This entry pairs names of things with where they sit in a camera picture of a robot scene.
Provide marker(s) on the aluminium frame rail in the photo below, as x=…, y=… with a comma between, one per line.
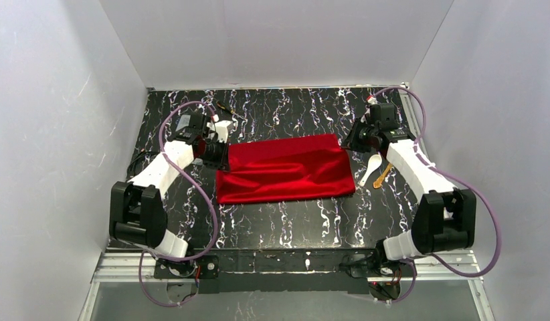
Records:
x=124, y=288

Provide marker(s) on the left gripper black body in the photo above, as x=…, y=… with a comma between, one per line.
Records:
x=220, y=155

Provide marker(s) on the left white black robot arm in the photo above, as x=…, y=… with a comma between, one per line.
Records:
x=137, y=215

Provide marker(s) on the red cloth napkin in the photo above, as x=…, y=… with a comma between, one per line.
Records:
x=289, y=169

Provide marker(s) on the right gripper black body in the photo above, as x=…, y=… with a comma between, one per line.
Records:
x=350, y=140

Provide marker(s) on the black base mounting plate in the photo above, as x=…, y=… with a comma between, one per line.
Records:
x=354, y=271

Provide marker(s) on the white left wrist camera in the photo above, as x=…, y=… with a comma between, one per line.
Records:
x=222, y=129

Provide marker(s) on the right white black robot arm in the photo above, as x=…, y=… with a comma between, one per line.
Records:
x=446, y=215

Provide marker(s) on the white ceramic spoon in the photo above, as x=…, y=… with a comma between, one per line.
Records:
x=373, y=164

